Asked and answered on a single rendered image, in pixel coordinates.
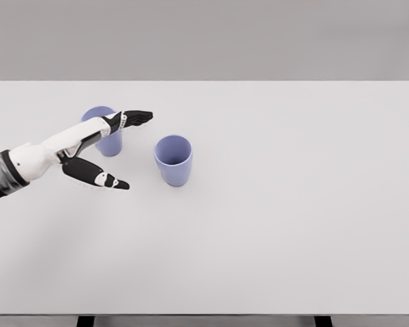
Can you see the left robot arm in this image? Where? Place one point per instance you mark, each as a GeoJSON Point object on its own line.
{"type": "Point", "coordinates": [7, 170]}

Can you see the lavender plastic cup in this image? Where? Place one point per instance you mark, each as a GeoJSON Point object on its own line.
{"type": "Point", "coordinates": [173, 160]}
{"type": "Point", "coordinates": [110, 144]}

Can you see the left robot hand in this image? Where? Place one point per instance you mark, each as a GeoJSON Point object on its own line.
{"type": "Point", "coordinates": [71, 137]}

